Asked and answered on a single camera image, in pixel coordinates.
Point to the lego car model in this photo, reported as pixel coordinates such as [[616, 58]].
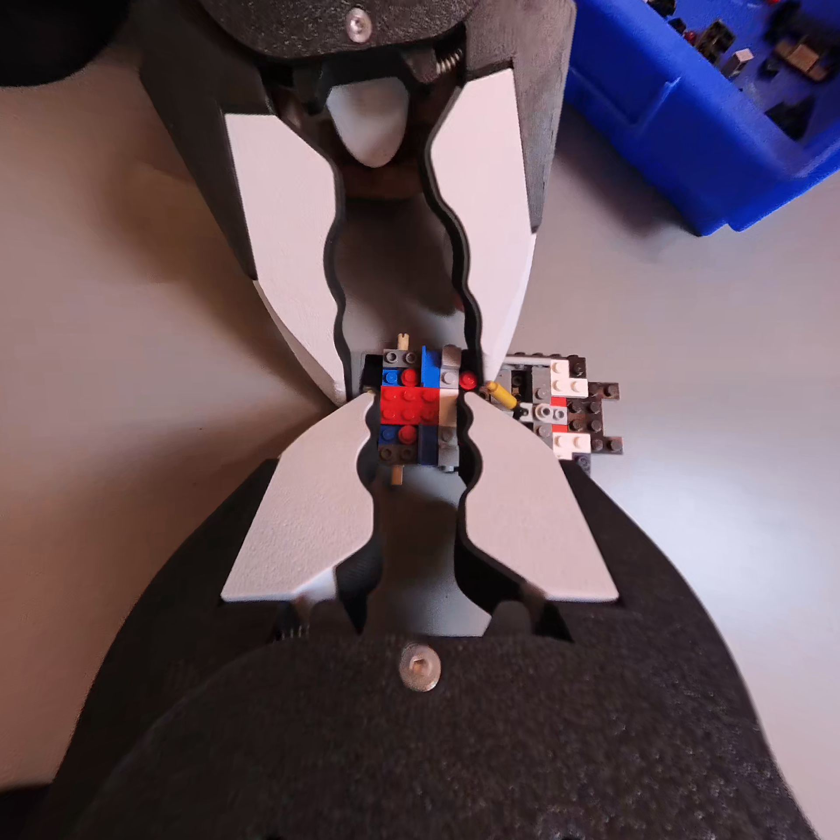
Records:
[[414, 407]]

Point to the lego pieces pile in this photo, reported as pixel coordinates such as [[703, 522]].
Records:
[[788, 53]]

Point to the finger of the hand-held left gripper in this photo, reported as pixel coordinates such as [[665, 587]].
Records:
[[496, 197], [282, 223]]

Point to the blue plastic bin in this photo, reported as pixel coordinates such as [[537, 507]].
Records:
[[656, 131]]

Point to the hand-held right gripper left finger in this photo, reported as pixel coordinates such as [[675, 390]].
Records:
[[295, 525]]

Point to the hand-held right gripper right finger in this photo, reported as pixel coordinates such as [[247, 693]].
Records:
[[538, 525]]

